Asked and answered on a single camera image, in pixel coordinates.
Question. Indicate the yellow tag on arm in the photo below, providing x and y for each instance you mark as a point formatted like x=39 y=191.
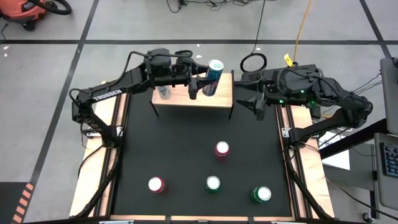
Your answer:
x=288 y=59

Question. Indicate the grey laptop with keyboard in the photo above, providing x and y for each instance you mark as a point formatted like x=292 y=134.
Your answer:
x=388 y=193

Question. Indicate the wooden shelf with black legs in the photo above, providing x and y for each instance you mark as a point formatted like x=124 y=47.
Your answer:
x=225 y=93

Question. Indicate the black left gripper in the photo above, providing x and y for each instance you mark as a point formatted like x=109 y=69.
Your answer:
x=183 y=71

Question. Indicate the black aluminium table frame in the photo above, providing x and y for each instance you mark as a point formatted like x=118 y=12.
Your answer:
x=294 y=199

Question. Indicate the black stand beam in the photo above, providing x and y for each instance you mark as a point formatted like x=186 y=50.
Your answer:
x=377 y=128

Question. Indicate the black caster wheel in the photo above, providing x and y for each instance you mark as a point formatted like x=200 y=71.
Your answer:
x=367 y=216

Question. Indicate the black table mat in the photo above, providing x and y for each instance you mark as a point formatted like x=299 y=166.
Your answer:
x=192 y=199

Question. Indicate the orange shop vacuum cleaner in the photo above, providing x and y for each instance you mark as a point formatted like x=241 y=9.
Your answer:
x=21 y=9

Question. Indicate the red Fanta soda can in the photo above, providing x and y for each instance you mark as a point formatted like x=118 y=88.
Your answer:
x=155 y=184
x=222 y=148

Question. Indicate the silver metal bracket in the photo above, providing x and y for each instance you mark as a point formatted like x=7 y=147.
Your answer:
x=287 y=222
x=116 y=222

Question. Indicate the grey monitor back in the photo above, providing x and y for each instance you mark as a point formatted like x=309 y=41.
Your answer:
x=390 y=93

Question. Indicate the yellow power plug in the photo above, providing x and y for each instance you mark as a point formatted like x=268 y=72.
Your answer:
x=325 y=116

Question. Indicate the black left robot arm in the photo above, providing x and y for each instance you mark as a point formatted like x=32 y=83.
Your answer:
x=109 y=93

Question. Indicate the white Celsius energy drink can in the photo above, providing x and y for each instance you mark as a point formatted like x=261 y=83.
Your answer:
x=163 y=92

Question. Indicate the green Sprite soda can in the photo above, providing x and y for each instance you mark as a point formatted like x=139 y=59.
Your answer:
x=213 y=183
x=263 y=193

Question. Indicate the blue silver Red Bull can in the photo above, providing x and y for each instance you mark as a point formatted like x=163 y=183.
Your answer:
x=214 y=70

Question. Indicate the black orange-striped floor mat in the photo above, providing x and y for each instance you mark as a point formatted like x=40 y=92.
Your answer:
x=9 y=202

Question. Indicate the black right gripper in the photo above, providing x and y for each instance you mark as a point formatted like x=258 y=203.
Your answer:
x=269 y=96

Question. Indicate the white paper sheet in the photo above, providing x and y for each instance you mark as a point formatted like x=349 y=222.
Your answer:
x=339 y=158

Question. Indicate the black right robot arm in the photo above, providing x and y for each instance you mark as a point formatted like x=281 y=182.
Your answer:
x=326 y=90

